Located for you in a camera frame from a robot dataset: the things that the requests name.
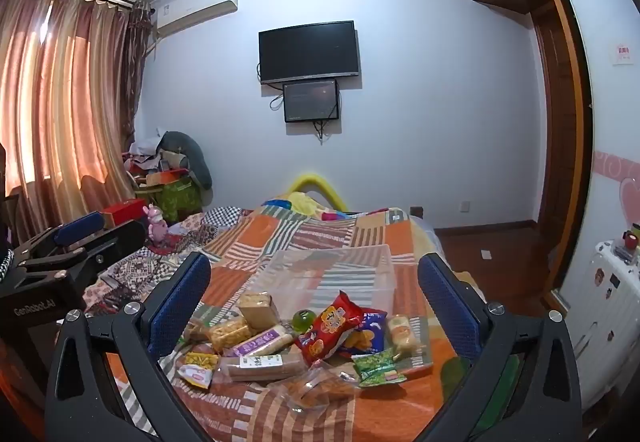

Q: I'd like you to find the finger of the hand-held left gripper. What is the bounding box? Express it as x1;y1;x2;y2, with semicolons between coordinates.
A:
20;219;148;299
12;211;107;268

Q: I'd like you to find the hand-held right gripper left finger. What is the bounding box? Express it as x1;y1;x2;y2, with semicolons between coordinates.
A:
45;252;213;442

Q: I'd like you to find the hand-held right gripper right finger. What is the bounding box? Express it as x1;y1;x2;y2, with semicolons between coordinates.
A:
417;252;583;442

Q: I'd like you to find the yellow cracker packet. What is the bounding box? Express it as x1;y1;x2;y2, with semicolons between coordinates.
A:
207;317;253;353

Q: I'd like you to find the blue snack bag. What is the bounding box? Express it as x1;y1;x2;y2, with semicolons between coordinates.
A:
340;309;388;355

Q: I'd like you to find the purple label biscuit packet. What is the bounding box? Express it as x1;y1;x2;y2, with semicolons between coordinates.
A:
227;324;293;358

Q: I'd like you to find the green pea packet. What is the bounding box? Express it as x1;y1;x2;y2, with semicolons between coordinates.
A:
351;348;408;389

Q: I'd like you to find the brown white label packet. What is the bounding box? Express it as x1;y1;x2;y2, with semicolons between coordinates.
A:
217;352;306;383

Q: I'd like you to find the red snack bag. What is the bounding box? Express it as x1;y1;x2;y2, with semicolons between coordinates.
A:
294;290;365;365

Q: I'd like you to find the clear plastic storage container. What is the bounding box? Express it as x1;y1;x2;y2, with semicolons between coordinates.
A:
260;244;396;312

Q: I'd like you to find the green jelly cup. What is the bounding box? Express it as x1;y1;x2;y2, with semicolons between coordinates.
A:
292;309;317;334

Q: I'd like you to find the red box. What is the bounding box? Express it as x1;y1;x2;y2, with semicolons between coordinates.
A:
102;198;149;228

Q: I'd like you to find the small clear biscuit packet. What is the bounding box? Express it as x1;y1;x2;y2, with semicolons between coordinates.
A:
182;317;213;343

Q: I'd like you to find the pink plush toy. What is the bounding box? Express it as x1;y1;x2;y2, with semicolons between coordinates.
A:
145;203;168;243

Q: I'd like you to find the pale bread packet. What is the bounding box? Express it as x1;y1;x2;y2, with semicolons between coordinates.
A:
387;314;421;358

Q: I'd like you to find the green bag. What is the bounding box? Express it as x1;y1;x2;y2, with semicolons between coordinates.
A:
150;177;203;223

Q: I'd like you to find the small yellow red packet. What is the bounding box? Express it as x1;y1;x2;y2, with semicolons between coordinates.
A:
177;351;221;390

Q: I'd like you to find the pile of clothes and bags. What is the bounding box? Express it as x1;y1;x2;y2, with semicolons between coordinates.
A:
122;137;191;188

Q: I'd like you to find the tan cake packet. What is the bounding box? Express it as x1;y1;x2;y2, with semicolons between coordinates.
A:
236;293;281;330

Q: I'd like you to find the orange pink curtain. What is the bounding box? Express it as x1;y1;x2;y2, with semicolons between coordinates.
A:
0;0;151;243

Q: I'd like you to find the clear brown pastry packet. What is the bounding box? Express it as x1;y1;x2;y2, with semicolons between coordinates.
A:
267;364;361;410

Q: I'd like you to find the yellow cloth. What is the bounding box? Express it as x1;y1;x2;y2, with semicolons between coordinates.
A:
287;192;326;218

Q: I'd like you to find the yellow padded arch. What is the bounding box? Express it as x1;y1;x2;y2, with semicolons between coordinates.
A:
290;173;351;213

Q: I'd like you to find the white air conditioner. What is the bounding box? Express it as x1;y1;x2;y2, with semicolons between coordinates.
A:
152;0;239;30

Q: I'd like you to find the small black wall monitor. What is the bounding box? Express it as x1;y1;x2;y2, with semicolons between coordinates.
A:
282;78;341;124

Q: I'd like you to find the large black wall television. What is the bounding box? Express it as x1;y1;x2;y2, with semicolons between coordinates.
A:
258;20;362;85

